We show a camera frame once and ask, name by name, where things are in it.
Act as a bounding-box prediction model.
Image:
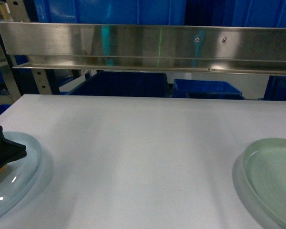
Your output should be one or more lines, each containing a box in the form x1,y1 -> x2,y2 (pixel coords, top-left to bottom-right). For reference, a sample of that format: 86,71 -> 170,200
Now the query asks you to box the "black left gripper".
0,126 -> 27,169

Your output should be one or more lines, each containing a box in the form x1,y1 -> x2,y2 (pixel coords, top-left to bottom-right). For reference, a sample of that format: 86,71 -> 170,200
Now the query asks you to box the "light blue glass plate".
0,132 -> 42,217

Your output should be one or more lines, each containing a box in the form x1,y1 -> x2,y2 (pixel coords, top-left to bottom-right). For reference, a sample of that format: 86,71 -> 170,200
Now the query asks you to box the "blue bin behind table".
173,79 -> 245,100

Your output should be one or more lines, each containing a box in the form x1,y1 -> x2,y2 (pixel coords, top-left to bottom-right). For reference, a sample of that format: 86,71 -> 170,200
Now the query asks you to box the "light green glass plate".
241,138 -> 286,229

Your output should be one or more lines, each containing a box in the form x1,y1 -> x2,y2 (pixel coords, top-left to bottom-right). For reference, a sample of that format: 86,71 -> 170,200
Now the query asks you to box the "large blue upper bin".
34,0 -> 286,28

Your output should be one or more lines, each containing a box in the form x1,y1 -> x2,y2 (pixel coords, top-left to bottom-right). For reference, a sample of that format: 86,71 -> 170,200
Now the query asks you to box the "dark blue bin under rail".
67,71 -> 170,98

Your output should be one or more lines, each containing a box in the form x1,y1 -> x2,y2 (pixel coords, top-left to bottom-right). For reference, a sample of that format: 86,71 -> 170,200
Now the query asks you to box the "steel rack upright post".
0,0 -> 60,104

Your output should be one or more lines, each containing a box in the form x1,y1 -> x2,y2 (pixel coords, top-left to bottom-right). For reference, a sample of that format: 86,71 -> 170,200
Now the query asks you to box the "stainless steel shelf rail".
0,22 -> 286,75

